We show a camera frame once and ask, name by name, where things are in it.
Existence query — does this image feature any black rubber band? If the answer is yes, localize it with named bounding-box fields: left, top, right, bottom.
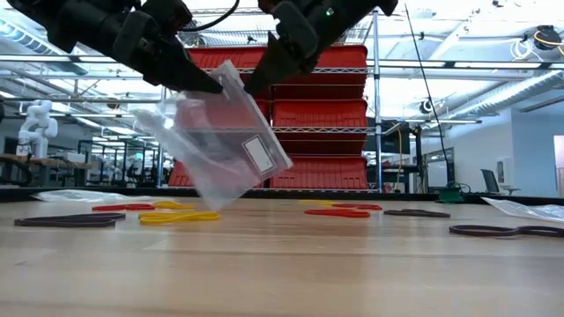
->
left=382, top=209, right=451, bottom=219
left=449, top=225, right=564, bottom=239
left=13, top=212, right=127, bottom=229

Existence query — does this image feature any chrome wire shelf rack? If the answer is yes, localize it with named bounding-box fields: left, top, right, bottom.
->
left=156, top=6, right=385, bottom=194

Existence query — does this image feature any yellow rubber band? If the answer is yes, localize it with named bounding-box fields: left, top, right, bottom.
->
left=152, top=201, right=197, bottom=210
left=298, top=199, right=343, bottom=207
left=137, top=210, right=221, bottom=226

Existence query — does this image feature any clear plastic zip bag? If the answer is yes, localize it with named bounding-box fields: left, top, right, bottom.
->
left=30, top=188, right=153, bottom=203
left=131, top=60, right=293, bottom=211
left=479, top=196, right=564, bottom=224

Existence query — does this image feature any thin black hanging cable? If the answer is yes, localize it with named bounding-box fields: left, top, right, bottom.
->
left=403, top=3, right=456, bottom=188

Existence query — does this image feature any black aluminium table frame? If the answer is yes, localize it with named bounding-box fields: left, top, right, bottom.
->
left=0, top=187, right=564, bottom=204

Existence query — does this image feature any red rubber band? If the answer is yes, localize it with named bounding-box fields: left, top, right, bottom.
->
left=92, top=203, right=156, bottom=212
left=330, top=203, right=383, bottom=211
left=303, top=209, right=372, bottom=219

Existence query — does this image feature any dark office chair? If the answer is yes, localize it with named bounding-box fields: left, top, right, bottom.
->
left=479, top=168, right=522, bottom=196

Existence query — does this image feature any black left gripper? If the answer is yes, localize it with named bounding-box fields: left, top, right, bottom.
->
left=112, top=0, right=224, bottom=95

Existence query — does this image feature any black ceiling cable reel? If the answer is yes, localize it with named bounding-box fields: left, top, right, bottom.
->
left=531, top=24, right=564, bottom=53

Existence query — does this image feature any wooden workbench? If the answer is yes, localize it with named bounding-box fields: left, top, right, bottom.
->
left=0, top=152, right=93, bottom=187

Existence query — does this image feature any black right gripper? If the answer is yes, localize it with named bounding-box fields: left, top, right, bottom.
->
left=244, top=0, right=321, bottom=96

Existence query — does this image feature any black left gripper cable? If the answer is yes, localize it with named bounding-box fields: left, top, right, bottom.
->
left=180, top=0, right=241, bottom=33

